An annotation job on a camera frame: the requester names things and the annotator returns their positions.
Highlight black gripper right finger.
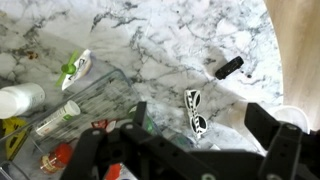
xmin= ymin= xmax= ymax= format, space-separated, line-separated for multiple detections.
xmin=244 ymin=102 xmax=320 ymax=180

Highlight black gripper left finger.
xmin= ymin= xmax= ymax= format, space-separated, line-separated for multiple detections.
xmin=59 ymin=101 xmax=214 ymax=180

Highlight white pill bottle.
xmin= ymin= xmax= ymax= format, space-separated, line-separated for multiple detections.
xmin=0 ymin=82 xmax=46 ymax=120

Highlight translucent plastic cup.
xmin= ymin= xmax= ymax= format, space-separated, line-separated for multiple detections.
xmin=233 ymin=99 xmax=312 ymax=153

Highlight clear plastic bin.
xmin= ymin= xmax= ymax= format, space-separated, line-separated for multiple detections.
xmin=0 ymin=68 xmax=161 ymax=180

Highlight black white patterned sunglasses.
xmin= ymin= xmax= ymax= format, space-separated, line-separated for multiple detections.
xmin=183 ymin=89 xmax=209 ymax=139

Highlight spice jar red lid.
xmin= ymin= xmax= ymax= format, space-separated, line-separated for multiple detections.
xmin=39 ymin=143 xmax=74 ymax=175

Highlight white green tablet tube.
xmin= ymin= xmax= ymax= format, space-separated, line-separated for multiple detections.
xmin=34 ymin=99 xmax=82 ymax=137

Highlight white tube green fan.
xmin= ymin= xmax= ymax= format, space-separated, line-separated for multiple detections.
xmin=54 ymin=49 xmax=93 ymax=92

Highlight small black toy car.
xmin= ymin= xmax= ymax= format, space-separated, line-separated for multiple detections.
xmin=214 ymin=55 xmax=245 ymax=81

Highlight yellow black package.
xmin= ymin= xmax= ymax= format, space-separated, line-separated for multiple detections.
xmin=0 ymin=116 xmax=29 ymax=161

